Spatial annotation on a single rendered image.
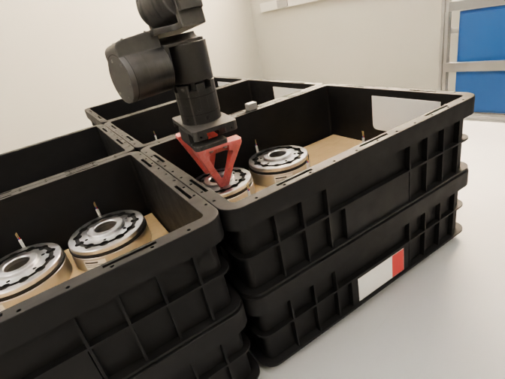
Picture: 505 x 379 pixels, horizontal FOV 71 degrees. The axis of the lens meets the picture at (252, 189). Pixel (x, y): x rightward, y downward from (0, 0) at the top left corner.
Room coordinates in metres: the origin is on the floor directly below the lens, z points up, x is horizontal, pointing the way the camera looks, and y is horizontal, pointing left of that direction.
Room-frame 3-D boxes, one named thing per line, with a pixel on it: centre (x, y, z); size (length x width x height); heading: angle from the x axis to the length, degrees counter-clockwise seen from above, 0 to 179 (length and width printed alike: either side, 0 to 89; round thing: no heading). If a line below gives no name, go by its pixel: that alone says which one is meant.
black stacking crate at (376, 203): (0.50, -0.08, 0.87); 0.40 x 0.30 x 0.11; 117
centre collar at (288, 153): (0.56, -0.05, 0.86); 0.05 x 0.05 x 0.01
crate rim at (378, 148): (0.50, -0.08, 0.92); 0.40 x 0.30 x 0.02; 117
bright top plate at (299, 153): (0.56, -0.05, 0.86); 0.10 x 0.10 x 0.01
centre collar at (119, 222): (0.43, 0.21, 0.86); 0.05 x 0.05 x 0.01
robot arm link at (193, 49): (0.50, 0.05, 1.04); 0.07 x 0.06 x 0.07; 127
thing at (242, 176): (0.51, 0.05, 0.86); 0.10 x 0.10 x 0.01
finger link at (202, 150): (0.49, 0.04, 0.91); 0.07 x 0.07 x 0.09; 22
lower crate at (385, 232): (0.50, -0.08, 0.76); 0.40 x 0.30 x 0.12; 117
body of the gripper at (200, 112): (0.51, 0.05, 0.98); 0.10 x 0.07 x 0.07; 22
